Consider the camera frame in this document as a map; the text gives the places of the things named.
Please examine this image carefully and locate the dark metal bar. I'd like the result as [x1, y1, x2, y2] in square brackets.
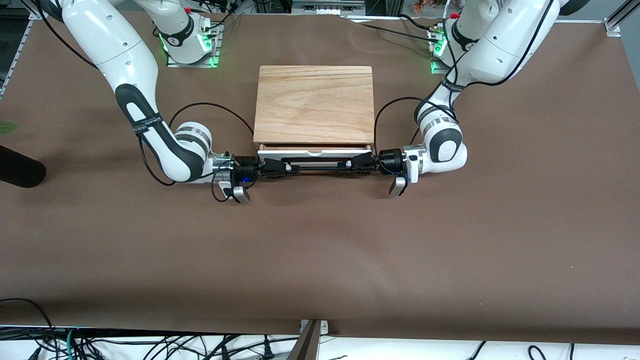
[286, 320, 322, 360]

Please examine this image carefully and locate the wooden drawer cabinet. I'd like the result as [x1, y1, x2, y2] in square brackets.
[252, 65, 376, 146]

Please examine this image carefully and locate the brown table cloth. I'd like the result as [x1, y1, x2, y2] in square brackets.
[0, 12, 640, 346]

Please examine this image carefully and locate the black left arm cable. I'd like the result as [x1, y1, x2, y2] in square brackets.
[372, 0, 556, 148]

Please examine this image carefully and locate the black cable on cloth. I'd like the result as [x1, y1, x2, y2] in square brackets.
[350, 14, 441, 42]

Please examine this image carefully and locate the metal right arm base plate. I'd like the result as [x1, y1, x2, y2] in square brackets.
[166, 22, 221, 69]

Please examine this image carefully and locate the black metal drawer handle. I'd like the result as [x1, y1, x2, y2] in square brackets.
[281, 157, 352, 174]

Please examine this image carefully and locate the aluminium profile rail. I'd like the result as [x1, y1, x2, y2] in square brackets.
[604, 0, 640, 39]
[0, 12, 39, 98]

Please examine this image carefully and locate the black looped floor cable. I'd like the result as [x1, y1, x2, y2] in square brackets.
[0, 298, 59, 360]

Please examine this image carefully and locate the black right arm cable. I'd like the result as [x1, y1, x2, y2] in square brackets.
[20, 0, 256, 203]

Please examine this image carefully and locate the black foam cylinder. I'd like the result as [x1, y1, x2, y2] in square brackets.
[0, 145, 47, 189]

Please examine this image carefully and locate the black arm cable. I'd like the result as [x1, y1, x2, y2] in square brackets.
[20, 0, 256, 203]
[372, 0, 556, 148]

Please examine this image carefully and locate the grey background device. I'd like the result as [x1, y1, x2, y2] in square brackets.
[291, 0, 367, 17]

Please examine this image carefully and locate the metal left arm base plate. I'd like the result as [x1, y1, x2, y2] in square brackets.
[427, 25, 484, 77]

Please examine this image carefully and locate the small metal bracket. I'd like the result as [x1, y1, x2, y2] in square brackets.
[299, 319, 330, 335]

